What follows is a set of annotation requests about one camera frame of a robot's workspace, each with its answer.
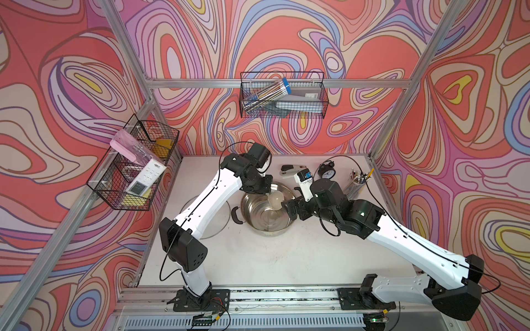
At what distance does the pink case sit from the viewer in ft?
2.22

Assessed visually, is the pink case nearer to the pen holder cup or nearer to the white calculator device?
the white calculator device

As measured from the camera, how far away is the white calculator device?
2.27 feet

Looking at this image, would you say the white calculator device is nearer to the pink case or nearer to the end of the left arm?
the pink case

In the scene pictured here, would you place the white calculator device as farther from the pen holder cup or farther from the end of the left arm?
the pen holder cup

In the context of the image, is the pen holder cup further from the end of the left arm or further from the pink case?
the pink case

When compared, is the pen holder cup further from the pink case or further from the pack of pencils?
the pink case

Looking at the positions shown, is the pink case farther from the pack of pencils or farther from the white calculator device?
the pack of pencils

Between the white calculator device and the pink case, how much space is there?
1.4 inches

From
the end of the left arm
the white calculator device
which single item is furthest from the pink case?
the end of the left arm

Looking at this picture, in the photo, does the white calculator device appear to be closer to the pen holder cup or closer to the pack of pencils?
the pack of pencils
